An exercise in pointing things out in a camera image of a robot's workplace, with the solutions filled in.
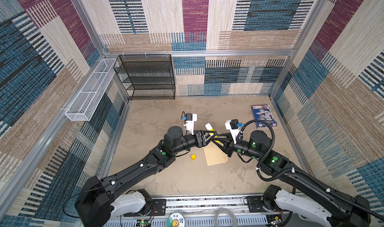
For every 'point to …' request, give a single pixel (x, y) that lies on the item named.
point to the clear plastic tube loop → (224, 209)
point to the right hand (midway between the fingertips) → (213, 140)
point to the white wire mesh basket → (87, 100)
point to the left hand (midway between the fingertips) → (215, 132)
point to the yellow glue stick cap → (193, 157)
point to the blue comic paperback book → (263, 112)
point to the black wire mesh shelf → (147, 77)
